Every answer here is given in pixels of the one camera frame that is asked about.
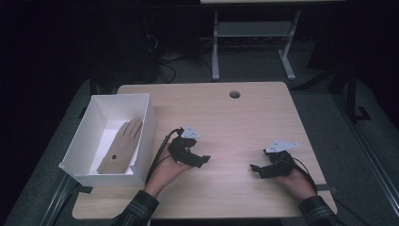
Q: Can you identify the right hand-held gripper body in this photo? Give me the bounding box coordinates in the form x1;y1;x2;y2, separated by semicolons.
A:
259;139;300;180

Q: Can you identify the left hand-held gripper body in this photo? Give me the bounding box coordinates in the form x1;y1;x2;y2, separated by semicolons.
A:
168;124;205;170

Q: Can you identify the beige glove with dark dot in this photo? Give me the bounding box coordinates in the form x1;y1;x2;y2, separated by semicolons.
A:
96;118;144;175

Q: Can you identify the white box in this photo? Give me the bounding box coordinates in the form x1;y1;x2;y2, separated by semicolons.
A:
58;92;157;188

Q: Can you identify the person's right hand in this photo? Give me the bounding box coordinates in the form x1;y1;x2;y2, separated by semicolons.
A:
273;169;318;202

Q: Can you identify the person's left hand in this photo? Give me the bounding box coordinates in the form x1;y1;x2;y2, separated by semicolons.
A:
143;152;193;199

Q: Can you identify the black floor stand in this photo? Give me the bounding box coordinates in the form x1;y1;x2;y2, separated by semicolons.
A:
291;60;373;124

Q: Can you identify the grey metal stand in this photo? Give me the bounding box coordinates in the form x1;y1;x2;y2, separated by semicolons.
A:
211;9;302;83

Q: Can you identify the left hand-held gripper black cable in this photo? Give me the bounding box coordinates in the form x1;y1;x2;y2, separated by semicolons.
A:
145;127;185;186

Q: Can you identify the hand-held gripper black cable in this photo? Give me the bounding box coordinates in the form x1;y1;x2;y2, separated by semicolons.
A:
291;155;369;226
145;127;185;186

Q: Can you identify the right hand-held gripper black cable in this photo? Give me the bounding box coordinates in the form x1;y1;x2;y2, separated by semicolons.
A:
291;155;369;226

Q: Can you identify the bundle of floor cables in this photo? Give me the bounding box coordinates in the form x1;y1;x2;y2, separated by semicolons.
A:
142;32;215;85

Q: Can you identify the aluminium floor rail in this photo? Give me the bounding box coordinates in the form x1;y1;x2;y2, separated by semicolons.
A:
39;173;80;226
331;93;399;218

